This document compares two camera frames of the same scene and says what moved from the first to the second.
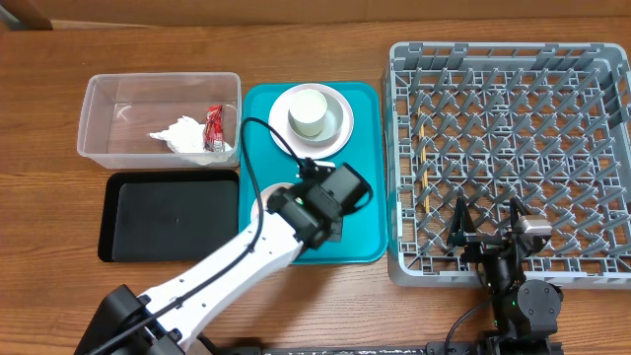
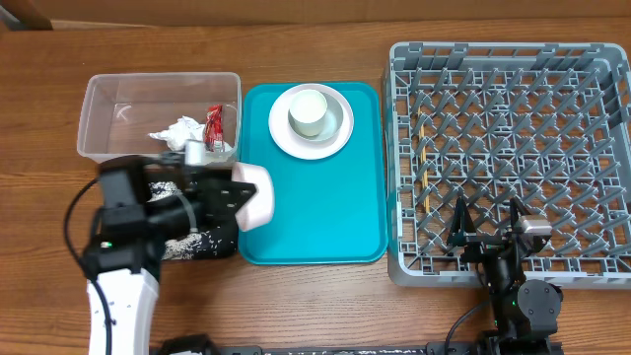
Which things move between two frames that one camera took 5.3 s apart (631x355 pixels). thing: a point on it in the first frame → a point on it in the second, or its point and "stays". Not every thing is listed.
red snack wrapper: [214, 134] stays
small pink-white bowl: [272, 223] → [258, 211]
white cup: [307, 111] stays
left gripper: [337, 226] → [214, 198]
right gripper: [462, 234] stays
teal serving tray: [364, 233] stays
